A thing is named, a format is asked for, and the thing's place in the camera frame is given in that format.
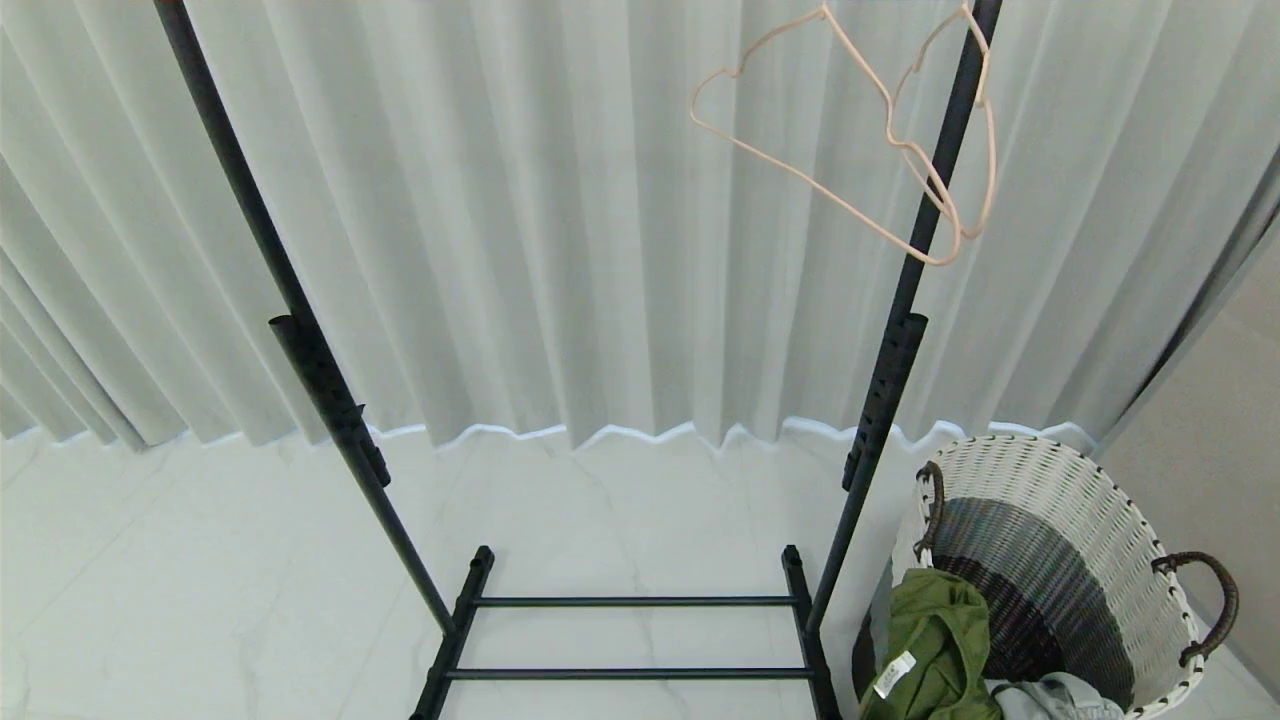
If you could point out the pink clothes hanger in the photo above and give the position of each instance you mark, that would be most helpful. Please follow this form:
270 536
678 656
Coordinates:
991 150
800 172

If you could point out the white laundry basket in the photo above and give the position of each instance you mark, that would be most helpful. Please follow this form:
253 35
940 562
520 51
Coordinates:
1090 500

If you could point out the pale grey shorts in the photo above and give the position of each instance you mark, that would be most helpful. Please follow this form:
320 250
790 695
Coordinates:
1060 700

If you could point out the white curtain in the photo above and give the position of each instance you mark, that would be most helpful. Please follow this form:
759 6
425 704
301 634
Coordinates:
560 220

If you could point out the black clothes rack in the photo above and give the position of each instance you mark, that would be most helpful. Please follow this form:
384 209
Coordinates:
318 360

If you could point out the green long-sleeved shirt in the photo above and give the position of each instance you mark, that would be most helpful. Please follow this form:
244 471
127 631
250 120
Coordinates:
935 640

